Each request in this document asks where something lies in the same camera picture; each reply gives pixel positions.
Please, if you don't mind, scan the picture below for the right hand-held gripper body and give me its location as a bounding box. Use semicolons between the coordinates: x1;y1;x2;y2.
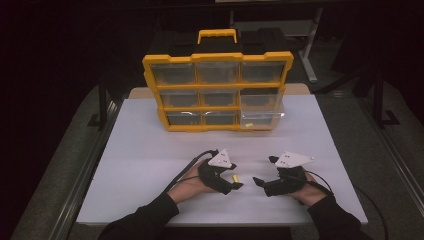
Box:
262;151;316;198

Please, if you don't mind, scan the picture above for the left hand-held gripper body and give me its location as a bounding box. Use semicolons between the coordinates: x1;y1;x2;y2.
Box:
197;148;238;196

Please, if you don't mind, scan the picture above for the single clear plastic drawer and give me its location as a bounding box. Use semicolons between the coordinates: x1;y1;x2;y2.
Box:
238;93;287;131

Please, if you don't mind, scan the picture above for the yellow black organizer case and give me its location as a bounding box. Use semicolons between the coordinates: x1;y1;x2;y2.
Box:
141;27;295;133

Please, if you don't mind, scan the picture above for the person's right hand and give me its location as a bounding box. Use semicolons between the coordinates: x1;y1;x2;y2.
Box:
287;171;330;208

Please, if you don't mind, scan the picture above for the person's left hand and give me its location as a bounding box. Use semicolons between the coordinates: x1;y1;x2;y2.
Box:
166;159;216;205

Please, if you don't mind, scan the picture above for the set of clear organizer bins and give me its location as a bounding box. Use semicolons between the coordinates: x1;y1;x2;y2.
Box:
149;61;288;127

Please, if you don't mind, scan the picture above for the black metal stand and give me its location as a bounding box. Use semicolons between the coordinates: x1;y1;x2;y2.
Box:
351;65;402;130
86;75;112;132

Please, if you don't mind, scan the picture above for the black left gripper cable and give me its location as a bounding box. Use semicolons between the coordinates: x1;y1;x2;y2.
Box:
162;149;220;195

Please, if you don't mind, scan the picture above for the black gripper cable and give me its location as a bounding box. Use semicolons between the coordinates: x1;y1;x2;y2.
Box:
162;149;220;195
303;169;390;240

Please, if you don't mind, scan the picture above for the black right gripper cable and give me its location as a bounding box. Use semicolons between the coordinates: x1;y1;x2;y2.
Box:
303;169;390;240

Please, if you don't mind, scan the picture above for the aluminium frame rail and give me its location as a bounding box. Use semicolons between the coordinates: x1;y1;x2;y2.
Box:
55;99;122;240
359;98;424;218

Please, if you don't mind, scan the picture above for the grey metal desk frame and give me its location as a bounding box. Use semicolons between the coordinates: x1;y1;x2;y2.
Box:
229;7;325;84

